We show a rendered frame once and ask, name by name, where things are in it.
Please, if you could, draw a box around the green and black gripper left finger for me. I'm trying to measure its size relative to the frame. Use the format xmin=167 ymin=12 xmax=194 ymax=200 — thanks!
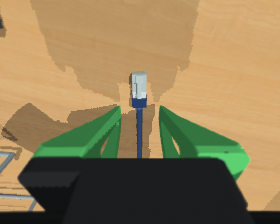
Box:
xmin=31 ymin=106 xmax=122 ymax=158

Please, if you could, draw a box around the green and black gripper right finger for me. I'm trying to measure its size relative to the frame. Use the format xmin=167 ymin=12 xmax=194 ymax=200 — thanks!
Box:
xmin=159 ymin=106 xmax=250 ymax=181

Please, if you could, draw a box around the white cable plug with blue boot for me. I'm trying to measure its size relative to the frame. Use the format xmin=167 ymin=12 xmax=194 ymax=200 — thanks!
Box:
xmin=132 ymin=72 xmax=147 ymax=108

